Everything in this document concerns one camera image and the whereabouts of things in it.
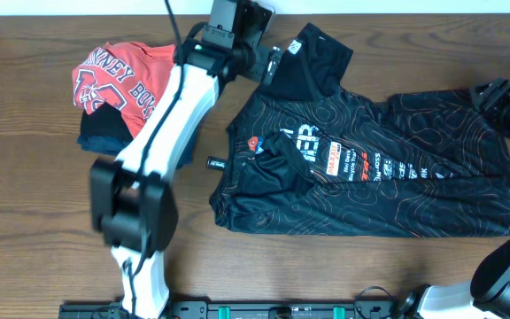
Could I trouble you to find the black orange-lined jersey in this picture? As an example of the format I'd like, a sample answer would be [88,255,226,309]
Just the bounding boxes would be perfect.
[210,24,510,237]

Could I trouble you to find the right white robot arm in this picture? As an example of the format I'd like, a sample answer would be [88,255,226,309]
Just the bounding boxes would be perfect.
[392,78,510,319]

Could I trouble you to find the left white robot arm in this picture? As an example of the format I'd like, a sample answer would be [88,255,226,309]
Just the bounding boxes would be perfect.
[89,40,282,318]

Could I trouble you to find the orange printed t-shirt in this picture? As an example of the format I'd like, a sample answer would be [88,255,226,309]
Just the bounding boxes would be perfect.
[72,42,176,136]

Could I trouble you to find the navy folded shirt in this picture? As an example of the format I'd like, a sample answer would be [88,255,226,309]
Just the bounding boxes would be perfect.
[76,132,194,169]

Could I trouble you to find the black folded shirt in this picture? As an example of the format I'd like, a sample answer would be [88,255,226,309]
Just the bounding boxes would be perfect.
[80,103,133,142]

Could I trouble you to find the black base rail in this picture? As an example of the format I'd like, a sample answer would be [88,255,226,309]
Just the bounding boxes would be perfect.
[58,300,404,319]

